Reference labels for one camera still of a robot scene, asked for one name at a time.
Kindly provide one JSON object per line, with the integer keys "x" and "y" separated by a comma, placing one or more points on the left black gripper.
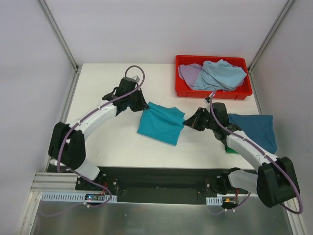
{"x": 136, "y": 101}

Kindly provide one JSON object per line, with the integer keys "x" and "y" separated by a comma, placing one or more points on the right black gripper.
{"x": 200, "y": 119}

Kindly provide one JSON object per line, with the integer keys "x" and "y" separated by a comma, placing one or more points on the teal t shirt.
{"x": 161, "y": 123}

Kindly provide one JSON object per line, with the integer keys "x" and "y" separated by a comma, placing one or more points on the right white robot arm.
{"x": 274, "y": 181}

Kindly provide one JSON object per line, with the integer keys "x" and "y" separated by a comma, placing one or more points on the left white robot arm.
{"x": 67, "y": 145}

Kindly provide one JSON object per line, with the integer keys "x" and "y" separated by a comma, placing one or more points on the red plastic bin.
{"x": 182, "y": 90}

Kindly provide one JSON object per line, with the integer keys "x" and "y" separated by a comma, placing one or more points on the folded green shirt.
{"x": 230, "y": 150}

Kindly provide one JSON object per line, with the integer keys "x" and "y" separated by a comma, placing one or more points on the lavender t shirt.
{"x": 189, "y": 73}

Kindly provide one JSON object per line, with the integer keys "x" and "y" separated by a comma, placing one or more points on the light blue t shirt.
{"x": 219, "y": 75}

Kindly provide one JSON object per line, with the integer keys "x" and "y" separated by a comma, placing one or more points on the folded dark blue shirt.
{"x": 259, "y": 128}

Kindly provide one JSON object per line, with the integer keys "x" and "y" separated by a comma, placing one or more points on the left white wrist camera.
{"x": 136, "y": 78}

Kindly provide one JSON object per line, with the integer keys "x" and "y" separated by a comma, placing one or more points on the left aluminium frame post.
{"x": 57, "y": 32}

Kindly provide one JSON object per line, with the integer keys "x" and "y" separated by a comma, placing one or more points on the aluminium frame post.
{"x": 57, "y": 32}
{"x": 287, "y": 7}

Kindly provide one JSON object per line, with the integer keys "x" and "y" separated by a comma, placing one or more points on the right white cable duct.
{"x": 214, "y": 201}

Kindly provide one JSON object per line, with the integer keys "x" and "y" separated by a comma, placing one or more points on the white cable duct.
{"x": 214, "y": 201}
{"x": 77, "y": 197}

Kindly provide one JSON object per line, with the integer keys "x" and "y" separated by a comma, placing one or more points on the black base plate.
{"x": 160, "y": 185}

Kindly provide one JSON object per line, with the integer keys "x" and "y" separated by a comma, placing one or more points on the left white cable duct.
{"x": 77, "y": 197}

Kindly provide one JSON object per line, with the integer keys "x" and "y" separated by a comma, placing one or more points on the right aluminium frame post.
{"x": 287, "y": 7}

